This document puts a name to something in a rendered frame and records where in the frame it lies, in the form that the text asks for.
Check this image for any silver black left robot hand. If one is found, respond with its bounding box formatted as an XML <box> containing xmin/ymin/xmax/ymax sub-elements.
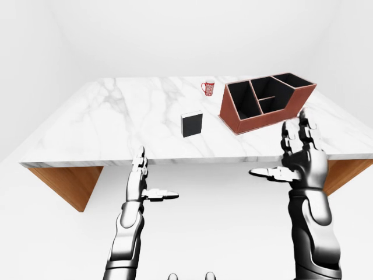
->
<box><xmin>125</xmin><ymin>146</ymin><xmax>180</xmax><ymax>204</ymax></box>

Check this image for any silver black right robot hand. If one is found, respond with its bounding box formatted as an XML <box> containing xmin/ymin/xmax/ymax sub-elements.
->
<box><xmin>249</xmin><ymin>107</ymin><xmax>329</xmax><ymax>192</ymax></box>

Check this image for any red-brown desk caddy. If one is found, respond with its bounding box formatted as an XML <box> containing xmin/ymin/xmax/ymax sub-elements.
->
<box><xmin>218</xmin><ymin>72</ymin><xmax>317</xmax><ymax>135</ymax></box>

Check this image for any black book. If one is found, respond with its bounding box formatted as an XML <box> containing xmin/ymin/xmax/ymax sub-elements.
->
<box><xmin>180</xmin><ymin>110</ymin><xmax>203</xmax><ymax>138</ymax></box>

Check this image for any wooden table leg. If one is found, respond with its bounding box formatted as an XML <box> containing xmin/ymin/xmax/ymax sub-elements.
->
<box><xmin>26</xmin><ymin>166</ymin><xmax>104</xmax><ymax>213</ymax></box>
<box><xmin>322</xmin><ymin>159</ymin><xmax>373</xmax><ymax>197</ymax></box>

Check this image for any red patterned mug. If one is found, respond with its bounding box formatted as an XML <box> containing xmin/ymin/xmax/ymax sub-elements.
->
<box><xmin>200</xmin><ymin>79</ymin><xmax>216</xmax><ymax>97</ymax></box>

